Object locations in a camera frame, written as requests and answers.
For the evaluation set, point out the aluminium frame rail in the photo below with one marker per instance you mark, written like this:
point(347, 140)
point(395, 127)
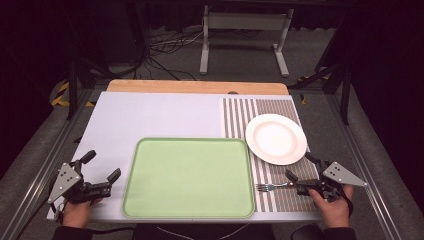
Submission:
point(43, 166)
point(370, 166)

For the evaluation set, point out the silver metal fork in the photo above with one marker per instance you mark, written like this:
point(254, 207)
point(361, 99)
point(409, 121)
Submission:
point(267, 187)

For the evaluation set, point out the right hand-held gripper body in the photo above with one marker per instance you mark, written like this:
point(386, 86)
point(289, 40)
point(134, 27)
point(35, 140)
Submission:
point(341, 174)

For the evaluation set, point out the person's left hand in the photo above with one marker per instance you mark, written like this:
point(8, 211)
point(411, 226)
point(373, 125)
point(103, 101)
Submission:
point(76, 214)

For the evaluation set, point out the light green tray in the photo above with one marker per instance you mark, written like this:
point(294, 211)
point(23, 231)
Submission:
point(188, 178)

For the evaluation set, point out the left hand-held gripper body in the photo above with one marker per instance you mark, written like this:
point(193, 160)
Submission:
point(65, 181)

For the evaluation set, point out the grey metal stand frame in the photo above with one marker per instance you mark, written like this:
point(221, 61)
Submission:
point(245, 21)

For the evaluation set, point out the white round plate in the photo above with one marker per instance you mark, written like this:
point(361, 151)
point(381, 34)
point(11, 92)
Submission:
point(276, 139)

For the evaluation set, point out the person's right hand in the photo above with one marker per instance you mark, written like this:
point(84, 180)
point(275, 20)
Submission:
point(333, 210)

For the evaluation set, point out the striped grey white placemat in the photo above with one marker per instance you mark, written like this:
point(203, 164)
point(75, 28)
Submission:
point(285, 200)

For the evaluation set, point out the yellow black hazard tape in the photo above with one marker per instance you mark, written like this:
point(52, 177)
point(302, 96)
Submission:
point(59, 96)

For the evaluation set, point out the black stand leg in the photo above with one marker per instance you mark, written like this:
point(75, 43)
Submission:
point(72, 93)
point(345, 100)

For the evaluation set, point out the white table cover sheet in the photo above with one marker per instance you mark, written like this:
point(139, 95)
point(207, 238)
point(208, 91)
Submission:
point(150, 113)

